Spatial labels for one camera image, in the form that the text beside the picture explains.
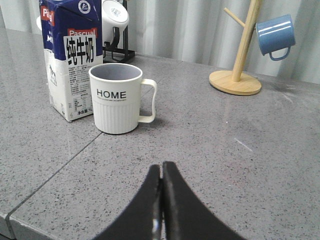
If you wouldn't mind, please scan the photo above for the black wire mug rack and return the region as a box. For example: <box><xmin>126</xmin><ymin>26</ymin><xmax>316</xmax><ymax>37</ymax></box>
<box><xmin>102</xmin><ymin>0</ymin><xmax>135</xmax><ymax>63</ymax></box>

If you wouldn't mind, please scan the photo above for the wooden mug tree stand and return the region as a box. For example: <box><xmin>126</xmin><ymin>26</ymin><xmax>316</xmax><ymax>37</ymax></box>
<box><xmin>209</xmin><ymin>0</ymin><xmax>262</xmax><ymax>96</ymax></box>

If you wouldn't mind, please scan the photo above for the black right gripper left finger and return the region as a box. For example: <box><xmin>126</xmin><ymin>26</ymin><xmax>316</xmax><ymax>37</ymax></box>
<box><xmin>94</xmin><ymin>165</ymin><xmax>160</xmax><ymax>240</ymax></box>

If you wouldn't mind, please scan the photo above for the blue white milk carton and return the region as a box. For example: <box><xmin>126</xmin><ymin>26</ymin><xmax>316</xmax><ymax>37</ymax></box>
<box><xmin>39</xmin><ymin>0</ymin><xmax>103</xmax><ymax>122</ymax></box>

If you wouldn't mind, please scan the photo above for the white mug right on rack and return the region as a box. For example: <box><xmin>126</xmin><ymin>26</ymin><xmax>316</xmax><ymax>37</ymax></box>
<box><xmin>101</xmin><ymin>0</ymin><xmax>129</xmax><ymax>50</ymax></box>

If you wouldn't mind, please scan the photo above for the cream HOME mug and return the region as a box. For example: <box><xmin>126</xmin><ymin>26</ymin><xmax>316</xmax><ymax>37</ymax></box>
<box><xmin>88</xmin><ymin>63</ymin><xmax>158</xmax><ymax>135</ymax></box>

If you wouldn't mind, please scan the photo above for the blue enamel mug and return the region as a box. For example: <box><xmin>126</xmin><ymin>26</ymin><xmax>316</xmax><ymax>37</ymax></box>
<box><xmin>255</xmin><ymin>14</ymin><xmax>296</xmax><ymax>61</ymax></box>

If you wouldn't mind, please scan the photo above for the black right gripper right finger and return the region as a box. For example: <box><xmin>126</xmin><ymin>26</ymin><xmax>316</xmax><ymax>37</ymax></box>
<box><xmin>162</xmin><ymin>161</ymin><xmax>244</xmax><ymax>240</ymax></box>

